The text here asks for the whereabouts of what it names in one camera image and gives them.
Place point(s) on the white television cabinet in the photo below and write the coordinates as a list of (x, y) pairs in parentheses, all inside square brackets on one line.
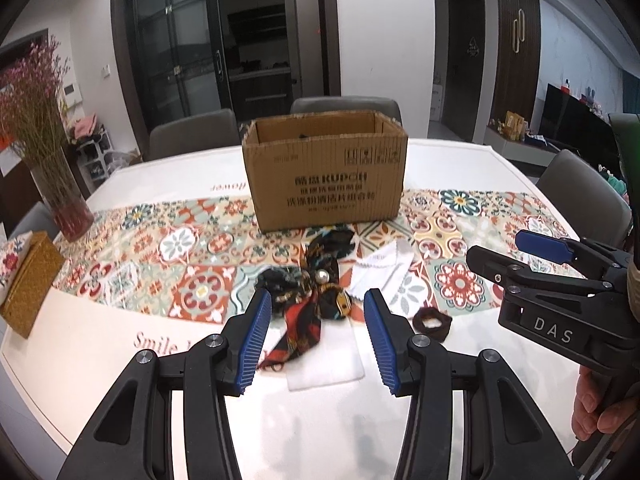
[(510, 147)]

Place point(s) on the dried pink flower bunch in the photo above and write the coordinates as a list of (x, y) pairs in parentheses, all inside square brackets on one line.
[(30, 105)]

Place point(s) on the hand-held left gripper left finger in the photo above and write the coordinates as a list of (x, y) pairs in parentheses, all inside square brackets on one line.
[(255, 340)]

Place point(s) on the black red patterned hair scarf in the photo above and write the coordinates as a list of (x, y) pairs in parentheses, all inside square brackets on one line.
[(310, 310)]

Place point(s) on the dark blue curtain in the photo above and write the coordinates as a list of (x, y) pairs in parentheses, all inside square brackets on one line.
[(631, 92)]

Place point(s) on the black television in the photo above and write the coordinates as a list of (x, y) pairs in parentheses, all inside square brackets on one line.
[(575, 120)]

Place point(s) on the white zigzag-edge cloth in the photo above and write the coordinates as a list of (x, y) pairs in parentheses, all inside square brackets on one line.
[(380, 270)]

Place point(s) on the dark interior door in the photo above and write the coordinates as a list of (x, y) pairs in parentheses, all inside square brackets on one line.
[(465, 70)]

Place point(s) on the floral fabric tissue cover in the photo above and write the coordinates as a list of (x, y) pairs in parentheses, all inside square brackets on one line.
[(12, 260)]

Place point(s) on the grey plush rabbit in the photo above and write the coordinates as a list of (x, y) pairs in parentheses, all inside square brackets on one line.
[(591, 95)]

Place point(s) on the white felt cloth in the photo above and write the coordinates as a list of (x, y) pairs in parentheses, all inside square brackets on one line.
[(325, 370)]

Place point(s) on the dark wooden entrance door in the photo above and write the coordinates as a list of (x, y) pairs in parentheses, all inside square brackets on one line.
[(15, 175)]

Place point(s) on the white drawer unit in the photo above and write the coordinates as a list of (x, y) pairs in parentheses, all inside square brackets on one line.
[(437, 102)]

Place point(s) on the person's right hand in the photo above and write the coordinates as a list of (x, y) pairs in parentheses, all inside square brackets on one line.
[(590, 405)]

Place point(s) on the cluttered shoe rack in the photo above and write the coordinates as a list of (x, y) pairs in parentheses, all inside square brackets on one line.
[(100, 155)]

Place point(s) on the brown fuzzy scrunchie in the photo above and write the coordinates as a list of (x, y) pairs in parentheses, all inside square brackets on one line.
[(422, 327)]

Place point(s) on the glass vase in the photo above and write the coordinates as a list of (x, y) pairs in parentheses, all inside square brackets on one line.
[(65, 200)]

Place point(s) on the white wall intercom panel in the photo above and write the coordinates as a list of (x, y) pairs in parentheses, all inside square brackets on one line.
[(71, 94)]

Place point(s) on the yellow packages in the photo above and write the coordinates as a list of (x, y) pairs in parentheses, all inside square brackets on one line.
[(515, 122)]

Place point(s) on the clothes drying rack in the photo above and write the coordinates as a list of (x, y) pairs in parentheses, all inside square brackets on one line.
[(612, 180)]

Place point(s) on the dark wood slatted wall panel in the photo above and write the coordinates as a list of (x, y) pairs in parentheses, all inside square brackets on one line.
[(530, 75)]

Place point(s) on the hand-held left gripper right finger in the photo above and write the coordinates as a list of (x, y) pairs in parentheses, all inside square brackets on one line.
[(382, 340)]

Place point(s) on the dark framed sliding glass door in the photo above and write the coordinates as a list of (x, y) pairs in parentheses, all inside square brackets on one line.
[(175, 50)]

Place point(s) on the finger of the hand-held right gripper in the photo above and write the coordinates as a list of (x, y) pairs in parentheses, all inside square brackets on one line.
[(500, 265), (542, 246)]

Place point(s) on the woven yellow tissue box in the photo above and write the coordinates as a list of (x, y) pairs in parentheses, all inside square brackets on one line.
[(35, 285)]

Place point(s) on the grey dining chair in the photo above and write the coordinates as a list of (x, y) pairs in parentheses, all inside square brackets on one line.
[(195, 132), (345, 106), (580, 190), (35, 220)]

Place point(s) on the white tablecloth with tile band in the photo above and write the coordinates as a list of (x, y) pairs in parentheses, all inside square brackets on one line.
[(150, 240)]

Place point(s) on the brown cardboard box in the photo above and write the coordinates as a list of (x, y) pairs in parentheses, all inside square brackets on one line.
[(325, 180)]

